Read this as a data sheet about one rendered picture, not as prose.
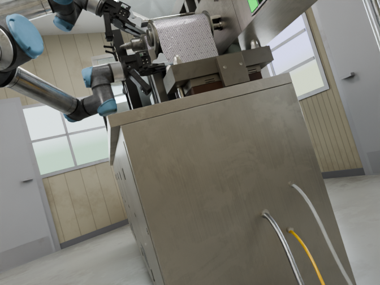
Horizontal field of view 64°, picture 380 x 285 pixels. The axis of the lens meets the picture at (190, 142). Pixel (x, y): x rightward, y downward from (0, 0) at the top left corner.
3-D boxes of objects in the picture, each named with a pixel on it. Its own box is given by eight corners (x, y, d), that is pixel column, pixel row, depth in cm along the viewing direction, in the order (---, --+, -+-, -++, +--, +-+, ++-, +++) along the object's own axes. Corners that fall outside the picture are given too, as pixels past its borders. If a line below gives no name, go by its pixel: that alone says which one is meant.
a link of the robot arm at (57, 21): (47, 13, 116) (60, -10, 118) (53, 27, 127) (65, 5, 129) (68, 23, 117) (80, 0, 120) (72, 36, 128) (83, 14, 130)
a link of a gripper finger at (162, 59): (172, 49, 124) (150, 54, 122) (176, 63, 124) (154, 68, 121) (171, 52, 127) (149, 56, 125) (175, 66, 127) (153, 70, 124)
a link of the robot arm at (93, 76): (87, 93, 121) (81, 72, 121) (115, 86, 124) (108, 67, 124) (85, 86, 113) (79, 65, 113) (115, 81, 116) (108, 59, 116)
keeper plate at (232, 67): (223, 88, 110) (214, 59, 110) (247, 82, 112) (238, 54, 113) (225, 86, 107) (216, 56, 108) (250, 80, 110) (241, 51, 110)
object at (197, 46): (171, 82, 126) (159, 40, 127) (223, 71, 133) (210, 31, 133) (172, 82, 126) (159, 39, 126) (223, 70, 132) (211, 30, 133)
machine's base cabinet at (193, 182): (133, 241, 331) (112, 165, 335) (189, 221, 349) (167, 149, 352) (198, 409, 89) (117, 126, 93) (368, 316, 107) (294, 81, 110)
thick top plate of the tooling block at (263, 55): (167, 94, 121) (162, 80, 121) (255, 73, 132) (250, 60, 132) (175, 81, 105) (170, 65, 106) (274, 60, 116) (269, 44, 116)
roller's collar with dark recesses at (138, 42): (133, 54, 158) (129, 42, 159) (143, 51, 160) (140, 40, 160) (133, 48, 152) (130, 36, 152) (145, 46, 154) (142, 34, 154)
